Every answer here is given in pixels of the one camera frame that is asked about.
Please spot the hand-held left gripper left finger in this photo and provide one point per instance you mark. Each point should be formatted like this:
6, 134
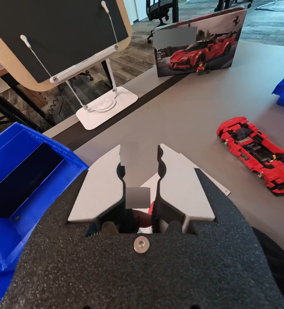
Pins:
101, 188

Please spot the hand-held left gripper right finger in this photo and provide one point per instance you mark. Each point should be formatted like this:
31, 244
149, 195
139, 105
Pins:
183, 188

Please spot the red lego car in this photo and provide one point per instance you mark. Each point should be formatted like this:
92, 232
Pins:
257, 166

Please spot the lego minifigure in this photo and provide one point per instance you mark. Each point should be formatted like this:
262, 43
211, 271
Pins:
201, 68

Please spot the lego set box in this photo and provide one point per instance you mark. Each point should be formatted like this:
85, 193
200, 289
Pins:
216, 29

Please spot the wooden desk with black legs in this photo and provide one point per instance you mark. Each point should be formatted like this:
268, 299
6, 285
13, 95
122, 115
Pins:
31, 95

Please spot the black office chair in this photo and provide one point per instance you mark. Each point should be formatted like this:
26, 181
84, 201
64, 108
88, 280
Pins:
160, 9

